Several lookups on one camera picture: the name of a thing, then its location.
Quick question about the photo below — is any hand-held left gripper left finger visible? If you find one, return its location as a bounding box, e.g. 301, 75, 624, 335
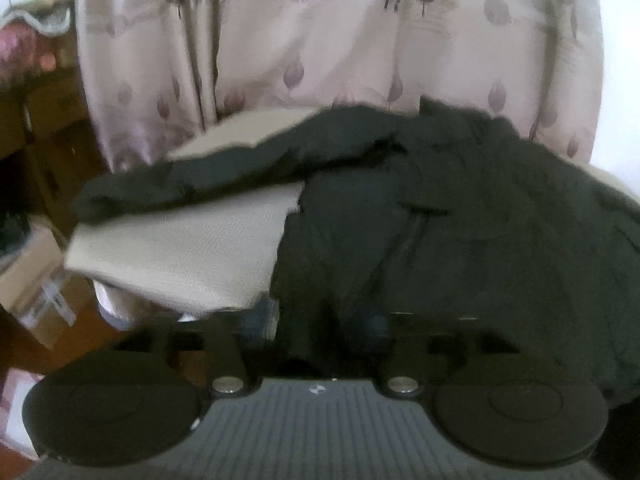
117, 311, 274, 401

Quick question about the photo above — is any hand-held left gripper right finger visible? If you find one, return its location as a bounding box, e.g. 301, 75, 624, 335
349, 311, 507, 402

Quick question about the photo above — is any dark green jacket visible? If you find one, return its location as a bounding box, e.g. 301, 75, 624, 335
71, 96, 640, 406

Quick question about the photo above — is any beige woven mat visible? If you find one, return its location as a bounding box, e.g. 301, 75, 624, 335
65, 106, 640, 313

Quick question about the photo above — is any white cloth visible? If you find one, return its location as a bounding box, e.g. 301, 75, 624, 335
94, 280, 201, 332

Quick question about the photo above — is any cardboard box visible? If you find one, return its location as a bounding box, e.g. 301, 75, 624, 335
0, 214, 78, 351

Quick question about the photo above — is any white and pink box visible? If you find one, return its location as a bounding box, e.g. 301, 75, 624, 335
0, 367, 47, 462

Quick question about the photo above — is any floral print curtain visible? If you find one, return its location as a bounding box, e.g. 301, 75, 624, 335
54, 0, 607, 173

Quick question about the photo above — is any brown wooden cabinet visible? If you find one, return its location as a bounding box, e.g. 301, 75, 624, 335
0, 72, 103, 241

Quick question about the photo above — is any pink lace-trimmed cloth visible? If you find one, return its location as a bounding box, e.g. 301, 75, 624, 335
0, 2, 76, 86

